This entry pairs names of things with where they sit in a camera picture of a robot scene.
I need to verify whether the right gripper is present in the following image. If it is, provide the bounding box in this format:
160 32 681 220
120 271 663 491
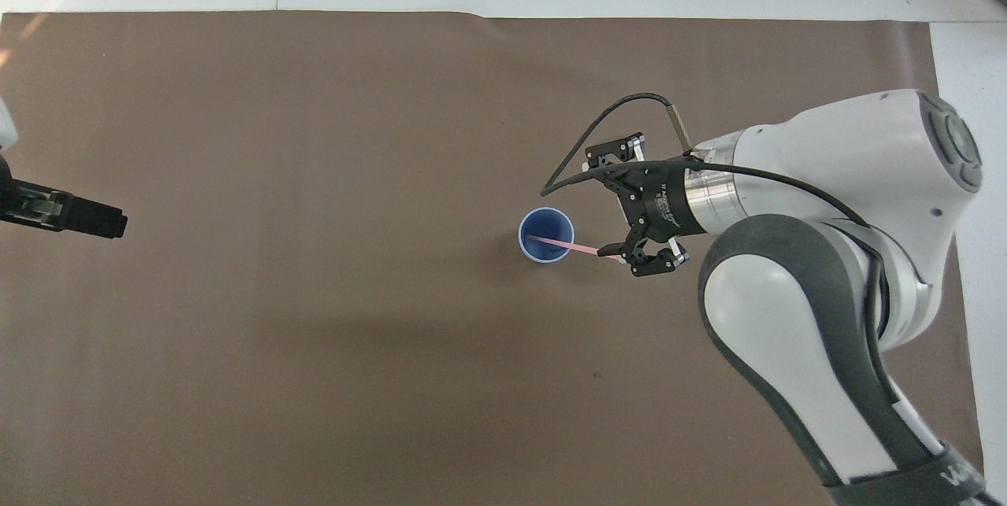
585 132 707 279

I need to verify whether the pink straw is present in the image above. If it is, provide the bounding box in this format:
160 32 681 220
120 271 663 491
526 235 622 261

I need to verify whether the blue cup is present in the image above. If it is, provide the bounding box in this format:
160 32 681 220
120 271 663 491
518 207 576 265

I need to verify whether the black cable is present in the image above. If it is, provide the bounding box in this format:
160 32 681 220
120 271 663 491
540 93 870 228

